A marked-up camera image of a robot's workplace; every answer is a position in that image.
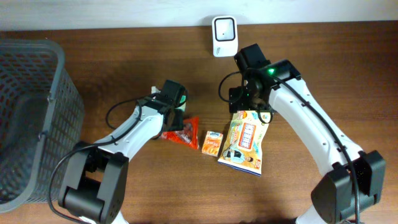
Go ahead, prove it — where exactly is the white barcode scanner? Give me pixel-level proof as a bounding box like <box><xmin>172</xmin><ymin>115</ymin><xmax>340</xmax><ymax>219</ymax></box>
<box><xmin>211</xmin><ymin>16</ymin><xmax>238</xmax><ymax>57</ymax></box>

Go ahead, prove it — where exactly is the red candy bag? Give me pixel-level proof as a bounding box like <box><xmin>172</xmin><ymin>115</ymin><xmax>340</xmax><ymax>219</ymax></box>
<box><xmin>160</xmin><ymin>116</ymin><xmax>199</xmax><ymax>149</ymax></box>

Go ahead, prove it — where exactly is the beige wet wipes pack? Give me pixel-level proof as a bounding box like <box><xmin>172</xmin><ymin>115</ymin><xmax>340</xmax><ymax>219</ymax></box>
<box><xmin>218</xmin><ymin>110</ymin><xmax>271</xmax><ymax>176</ymax></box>

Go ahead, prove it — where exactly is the Kleenex tissue pack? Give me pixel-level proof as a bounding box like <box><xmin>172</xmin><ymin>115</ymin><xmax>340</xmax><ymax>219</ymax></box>
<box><xmin>150</xmin><ymin>86</ymin><xmax>188</xmax><ymax>112</ymax></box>

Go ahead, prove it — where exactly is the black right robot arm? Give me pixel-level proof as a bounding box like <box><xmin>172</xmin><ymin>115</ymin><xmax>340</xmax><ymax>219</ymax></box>
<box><xmin>231</xmin><ymin>44</ymin><xmax>386</xmax><ymax>223</ymax></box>

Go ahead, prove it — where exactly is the orange juice carton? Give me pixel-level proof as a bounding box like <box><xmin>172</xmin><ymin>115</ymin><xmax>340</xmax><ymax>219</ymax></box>
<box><xmin>201</xmin><ymin>131</ymin><xmax>223</xmax><ymax>157</ymax></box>

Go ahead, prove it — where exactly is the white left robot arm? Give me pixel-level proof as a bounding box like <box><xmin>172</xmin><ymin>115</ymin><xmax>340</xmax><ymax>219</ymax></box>
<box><xmin>49</xmin><ymin>80</ymin><xmax>188</xmax><ymax>223</ymax></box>

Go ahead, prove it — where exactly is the grey plastic basket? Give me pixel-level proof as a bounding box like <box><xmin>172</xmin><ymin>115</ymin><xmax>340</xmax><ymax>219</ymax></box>
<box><xmin>1</xmin><ymin>39</ymin><xmax>85</xmax><ymax>213</ymax></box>

